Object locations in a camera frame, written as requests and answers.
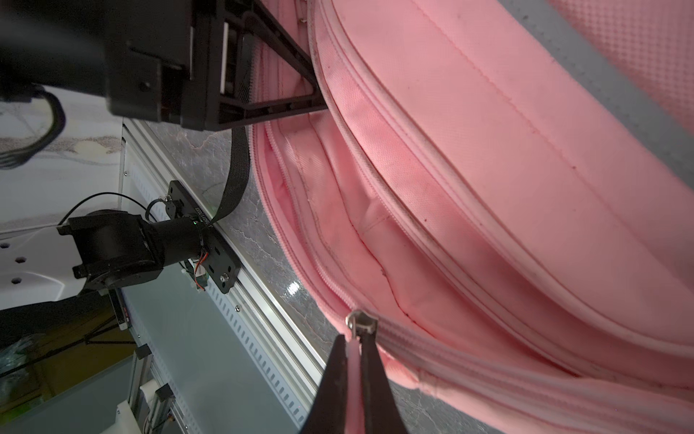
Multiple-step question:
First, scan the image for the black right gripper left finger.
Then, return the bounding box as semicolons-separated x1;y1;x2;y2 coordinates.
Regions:
300;335;348;434

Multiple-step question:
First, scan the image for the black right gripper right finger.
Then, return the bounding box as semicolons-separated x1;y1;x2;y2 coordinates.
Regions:
360;333;408;434

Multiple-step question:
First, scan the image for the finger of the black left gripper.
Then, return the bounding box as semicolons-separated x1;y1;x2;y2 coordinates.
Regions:
216;1;327;129

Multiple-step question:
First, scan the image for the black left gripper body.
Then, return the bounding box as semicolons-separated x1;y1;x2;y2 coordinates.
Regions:
1;1;224;130

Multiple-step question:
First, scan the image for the black backpack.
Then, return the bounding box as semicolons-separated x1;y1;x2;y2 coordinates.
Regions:
211;127;250;224

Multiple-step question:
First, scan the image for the pink backpack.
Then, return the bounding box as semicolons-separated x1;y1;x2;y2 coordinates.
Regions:
252;1;693;433

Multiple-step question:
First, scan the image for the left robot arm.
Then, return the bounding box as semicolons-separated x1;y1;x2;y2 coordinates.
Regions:
1;1;326;309

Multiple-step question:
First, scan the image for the aluminium frame rail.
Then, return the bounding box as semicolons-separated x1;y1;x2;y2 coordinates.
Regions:
121;120;334;433

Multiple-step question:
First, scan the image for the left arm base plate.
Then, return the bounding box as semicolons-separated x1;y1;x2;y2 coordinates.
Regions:
166;180;242;295

